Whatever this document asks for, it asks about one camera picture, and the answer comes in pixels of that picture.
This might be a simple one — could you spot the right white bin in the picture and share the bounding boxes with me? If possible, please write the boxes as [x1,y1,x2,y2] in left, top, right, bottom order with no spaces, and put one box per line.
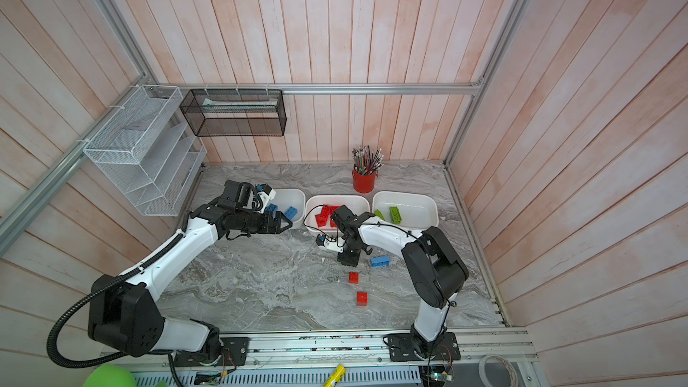
[372,191,439,229]

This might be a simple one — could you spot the pencils bundle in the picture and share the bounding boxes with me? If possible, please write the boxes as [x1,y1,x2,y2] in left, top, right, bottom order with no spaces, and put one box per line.
[352,145,383,176]

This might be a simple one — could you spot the white wire wall shelf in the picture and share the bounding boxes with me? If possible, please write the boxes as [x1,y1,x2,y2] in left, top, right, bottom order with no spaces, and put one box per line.
[84,85,206,217]

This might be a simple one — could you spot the red long lego bottom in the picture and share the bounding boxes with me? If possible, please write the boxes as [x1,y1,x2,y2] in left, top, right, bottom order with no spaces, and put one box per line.
[319,205,336,219]

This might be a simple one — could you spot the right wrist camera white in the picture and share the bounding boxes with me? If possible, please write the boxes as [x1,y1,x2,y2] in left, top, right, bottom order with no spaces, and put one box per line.
[315,233,345,253]

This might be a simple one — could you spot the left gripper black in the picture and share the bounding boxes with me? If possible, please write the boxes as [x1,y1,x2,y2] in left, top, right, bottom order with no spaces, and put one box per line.
[235,209,293,235]

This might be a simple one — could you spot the red pencil cup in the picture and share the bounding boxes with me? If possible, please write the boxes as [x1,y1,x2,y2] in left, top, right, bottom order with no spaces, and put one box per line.
[352,170,377,194]

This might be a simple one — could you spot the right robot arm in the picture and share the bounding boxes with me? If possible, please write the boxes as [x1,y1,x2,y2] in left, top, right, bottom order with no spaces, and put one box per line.
[333,205,469,362]

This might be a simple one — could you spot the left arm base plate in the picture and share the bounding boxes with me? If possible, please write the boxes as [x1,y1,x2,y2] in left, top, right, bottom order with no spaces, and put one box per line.
[173,336,250,367]

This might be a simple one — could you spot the white bin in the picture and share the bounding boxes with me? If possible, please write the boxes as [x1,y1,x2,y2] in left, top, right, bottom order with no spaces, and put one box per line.
[372,191,439,229]
[267,188,306,229]
[304,195,370,236]

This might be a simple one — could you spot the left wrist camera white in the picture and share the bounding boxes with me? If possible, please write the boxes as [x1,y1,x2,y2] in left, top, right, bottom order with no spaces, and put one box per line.
[252,184,276,212]

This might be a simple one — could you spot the middle white bin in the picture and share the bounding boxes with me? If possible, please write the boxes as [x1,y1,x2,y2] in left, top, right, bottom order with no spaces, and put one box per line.
[304,195,370,236]

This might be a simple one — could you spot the left white bin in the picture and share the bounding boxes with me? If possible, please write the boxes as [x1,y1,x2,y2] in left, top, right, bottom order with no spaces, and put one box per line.
[267,188,306,229]

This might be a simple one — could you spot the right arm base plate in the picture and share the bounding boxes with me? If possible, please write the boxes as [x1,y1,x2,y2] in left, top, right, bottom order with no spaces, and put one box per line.
[383,331,460,362]

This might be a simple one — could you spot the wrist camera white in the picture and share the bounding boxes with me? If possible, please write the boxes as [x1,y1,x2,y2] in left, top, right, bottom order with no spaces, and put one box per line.
[252,184,276,212]
[315,233,345,253]

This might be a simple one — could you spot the aluminium front rail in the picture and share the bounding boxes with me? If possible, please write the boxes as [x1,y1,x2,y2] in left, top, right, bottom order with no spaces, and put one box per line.
[97,327,539,371]

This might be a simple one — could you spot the black mesh wall basket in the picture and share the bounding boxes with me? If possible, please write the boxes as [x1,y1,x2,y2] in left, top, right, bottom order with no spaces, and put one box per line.
[180,88,288,137]

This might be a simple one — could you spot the yellow tool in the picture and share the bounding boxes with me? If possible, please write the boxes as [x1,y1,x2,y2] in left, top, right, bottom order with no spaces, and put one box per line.
[322,365,347,387]

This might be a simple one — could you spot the green ball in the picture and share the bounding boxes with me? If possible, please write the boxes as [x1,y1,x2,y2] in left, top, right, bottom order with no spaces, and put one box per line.
[82,364,137,387]

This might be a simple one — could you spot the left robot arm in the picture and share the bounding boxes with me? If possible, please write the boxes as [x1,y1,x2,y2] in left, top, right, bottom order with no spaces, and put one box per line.
[46,180,293,368]

